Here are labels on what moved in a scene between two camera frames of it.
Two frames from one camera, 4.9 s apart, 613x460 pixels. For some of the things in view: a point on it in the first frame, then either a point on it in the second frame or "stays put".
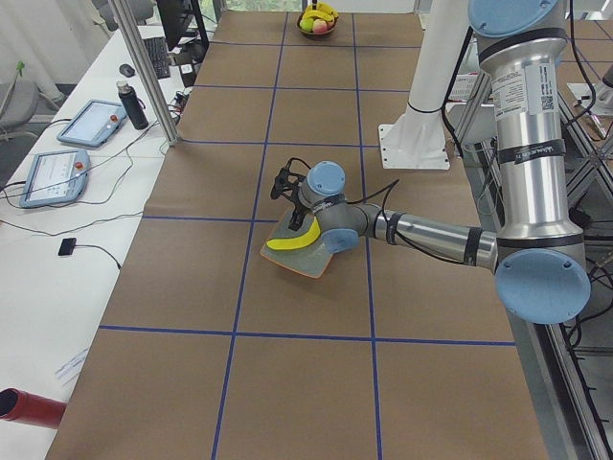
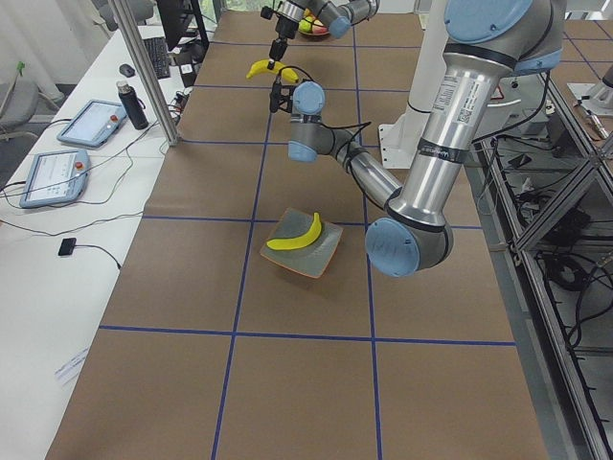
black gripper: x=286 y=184 → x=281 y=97
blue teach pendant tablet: x=94 y=125 stays put
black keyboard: x=158 y=52 stays put
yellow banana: x=297 y=241 stays put
